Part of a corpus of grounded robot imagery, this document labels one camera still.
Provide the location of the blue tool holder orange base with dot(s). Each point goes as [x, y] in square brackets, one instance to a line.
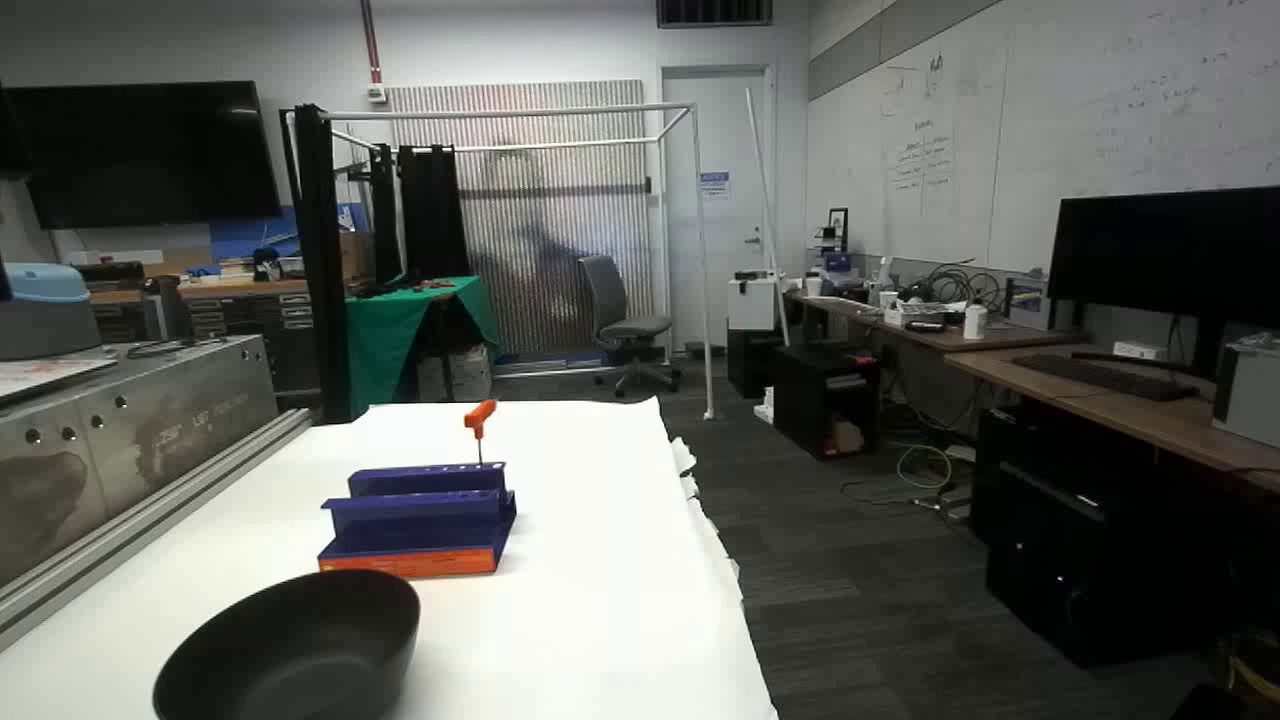
[425, 519]

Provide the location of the black bowl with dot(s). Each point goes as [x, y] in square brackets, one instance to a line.
[295, 653]

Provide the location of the grey office chair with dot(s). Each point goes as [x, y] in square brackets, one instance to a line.
[624, 325]

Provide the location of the white cart box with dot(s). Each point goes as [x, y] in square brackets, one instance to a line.
[755, 302]

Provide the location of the white door with blue sign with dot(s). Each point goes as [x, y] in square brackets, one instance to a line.
[718, 201]

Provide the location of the black low cabinet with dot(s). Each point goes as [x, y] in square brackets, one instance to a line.
[824, 403]

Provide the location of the white paper table cover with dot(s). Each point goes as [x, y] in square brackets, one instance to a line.
[584, 575]

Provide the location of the green cloth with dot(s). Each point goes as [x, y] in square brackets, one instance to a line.
[395, 332]

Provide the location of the black hanging panel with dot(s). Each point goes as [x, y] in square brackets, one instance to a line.
[433, 212]

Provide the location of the white cup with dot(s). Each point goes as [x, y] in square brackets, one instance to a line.
[973, 322]

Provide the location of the black under desk cabinet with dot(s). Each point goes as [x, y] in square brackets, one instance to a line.
[1092, 544]

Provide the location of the wooden desk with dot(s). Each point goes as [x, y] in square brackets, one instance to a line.
[1132, 406]

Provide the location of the grey metal machine block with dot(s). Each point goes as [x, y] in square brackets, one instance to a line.
[122, 440]

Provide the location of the black computer monitor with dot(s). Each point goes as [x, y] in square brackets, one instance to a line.
[1163, 255]

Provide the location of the blue lidded grey device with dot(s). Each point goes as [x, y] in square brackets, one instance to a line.
[46, 309]

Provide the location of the white computer box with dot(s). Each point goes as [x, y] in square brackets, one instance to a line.
[1251, 392]

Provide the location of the white pipe frame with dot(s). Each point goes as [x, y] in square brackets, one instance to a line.
[698, 243]

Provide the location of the black upright post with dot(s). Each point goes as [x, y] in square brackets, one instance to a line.
[322, 267]

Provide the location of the black wall television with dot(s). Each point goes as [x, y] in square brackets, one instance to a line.
[146, 152]

